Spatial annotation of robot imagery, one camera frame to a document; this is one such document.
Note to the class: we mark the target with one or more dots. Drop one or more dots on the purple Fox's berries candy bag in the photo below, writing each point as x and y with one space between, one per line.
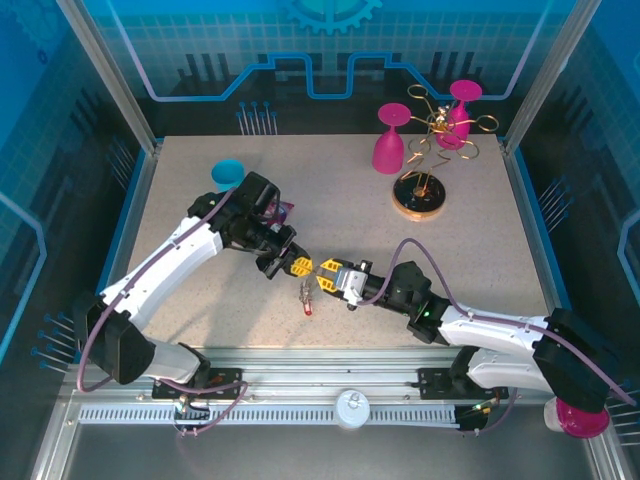
284 209

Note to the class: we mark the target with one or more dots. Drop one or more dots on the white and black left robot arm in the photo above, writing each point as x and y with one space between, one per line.
165 260

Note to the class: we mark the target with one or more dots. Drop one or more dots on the aluminium frame post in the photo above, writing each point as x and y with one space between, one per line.
112 75
550 75

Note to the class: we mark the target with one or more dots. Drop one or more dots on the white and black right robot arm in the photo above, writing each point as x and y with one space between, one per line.
490 325

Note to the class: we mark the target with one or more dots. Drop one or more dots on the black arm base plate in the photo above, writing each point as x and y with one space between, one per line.
432 382
227 377

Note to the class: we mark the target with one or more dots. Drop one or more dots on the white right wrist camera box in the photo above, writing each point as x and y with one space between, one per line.
352 282

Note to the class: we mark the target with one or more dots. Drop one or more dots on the red plastic key tag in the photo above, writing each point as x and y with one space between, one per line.
309 311

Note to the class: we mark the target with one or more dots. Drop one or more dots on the aluminium mounting rail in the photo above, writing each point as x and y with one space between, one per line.
325 365

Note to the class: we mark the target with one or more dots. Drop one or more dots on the pink plastic wine goblet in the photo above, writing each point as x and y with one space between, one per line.
389 152
456 130

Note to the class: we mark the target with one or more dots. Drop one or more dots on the white round knob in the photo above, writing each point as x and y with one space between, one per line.
352 407

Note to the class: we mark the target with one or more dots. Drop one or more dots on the blue plastic wine goblet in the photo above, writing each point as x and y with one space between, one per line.
227 172

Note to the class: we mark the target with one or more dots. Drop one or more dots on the pink plastic cup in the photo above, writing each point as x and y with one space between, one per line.
582 422

